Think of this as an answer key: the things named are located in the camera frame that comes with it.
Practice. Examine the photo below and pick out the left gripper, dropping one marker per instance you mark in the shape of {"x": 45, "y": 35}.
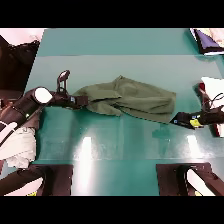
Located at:
{"x": 70, "y": 100}

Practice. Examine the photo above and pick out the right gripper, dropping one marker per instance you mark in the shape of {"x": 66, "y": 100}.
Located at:
{"x": 185, "y": 120}

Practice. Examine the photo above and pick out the green shirt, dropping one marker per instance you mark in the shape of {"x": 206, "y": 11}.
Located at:
{"x": 140, "y": 100}

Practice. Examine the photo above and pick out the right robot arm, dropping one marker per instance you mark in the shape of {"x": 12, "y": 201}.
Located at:
{"x": 210, "y": 117}

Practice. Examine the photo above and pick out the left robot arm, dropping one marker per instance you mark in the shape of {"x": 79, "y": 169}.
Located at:
{"x": 23, "y": 106}

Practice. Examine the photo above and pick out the white garment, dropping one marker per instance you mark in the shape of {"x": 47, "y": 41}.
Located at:
{"x": 215, "y": 86}
{"x": 16, "y": 146}

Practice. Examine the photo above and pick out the black garment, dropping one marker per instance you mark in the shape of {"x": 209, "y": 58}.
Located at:
{"x": 15, "y": 66}

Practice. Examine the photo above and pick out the dark blue garment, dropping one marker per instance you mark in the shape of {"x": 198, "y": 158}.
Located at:
{"x": 208, "y": 41}

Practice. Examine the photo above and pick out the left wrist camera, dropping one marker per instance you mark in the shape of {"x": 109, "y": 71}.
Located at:
{"x": 62, "y": 80}

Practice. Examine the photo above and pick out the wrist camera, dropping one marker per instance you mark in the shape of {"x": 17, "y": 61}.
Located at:
{"x": 62, "y": 80}
{"x": 204, "y": 98}

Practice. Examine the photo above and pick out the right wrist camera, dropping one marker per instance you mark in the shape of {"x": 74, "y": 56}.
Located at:
{"x": 204, "y": 98}

